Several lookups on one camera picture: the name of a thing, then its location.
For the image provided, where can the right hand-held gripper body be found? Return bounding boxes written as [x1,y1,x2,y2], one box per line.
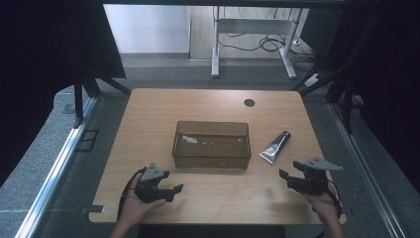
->
[296,156,344,195]

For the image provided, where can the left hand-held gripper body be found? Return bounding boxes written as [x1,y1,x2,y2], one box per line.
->
[133,162,165,204]

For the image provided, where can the silver tube with black cap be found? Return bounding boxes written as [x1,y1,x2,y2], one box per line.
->
[258,130,292,166]

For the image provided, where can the transparent brown plastic box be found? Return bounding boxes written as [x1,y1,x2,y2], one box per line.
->
[171,120,253,171]

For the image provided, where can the person's left hand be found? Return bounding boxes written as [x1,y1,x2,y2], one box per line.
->
[118,174,166,229]

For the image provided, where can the person's right hand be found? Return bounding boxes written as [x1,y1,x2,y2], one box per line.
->
[301,180,342,226]

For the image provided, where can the white power strip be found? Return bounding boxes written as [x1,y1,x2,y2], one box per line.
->
[303,72,322,88]

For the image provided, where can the black curtain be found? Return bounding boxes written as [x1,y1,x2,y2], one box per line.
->
[298,3,420,194]
[0,0,127,187]

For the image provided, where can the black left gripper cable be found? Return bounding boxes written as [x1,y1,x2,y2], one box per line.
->
[116,167,148,222]

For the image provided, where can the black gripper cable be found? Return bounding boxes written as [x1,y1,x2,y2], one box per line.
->
[326,178,344,220]
[116,167,148,222]

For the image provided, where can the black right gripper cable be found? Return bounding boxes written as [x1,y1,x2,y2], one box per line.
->
[326,178,344,220]

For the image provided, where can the aluminium floor rail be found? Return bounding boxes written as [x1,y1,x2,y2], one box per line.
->
[328,102,405,238]
[14,97,100,238]

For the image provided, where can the black metal frame stand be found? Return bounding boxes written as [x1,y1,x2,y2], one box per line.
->
[290,9,387,135]
[72,59,133,129]

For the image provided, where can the black floor cables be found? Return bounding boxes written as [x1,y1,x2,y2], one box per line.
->
[217,7,323,72]

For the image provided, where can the white metal desk frame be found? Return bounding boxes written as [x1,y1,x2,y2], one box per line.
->
[210,5,304,80]

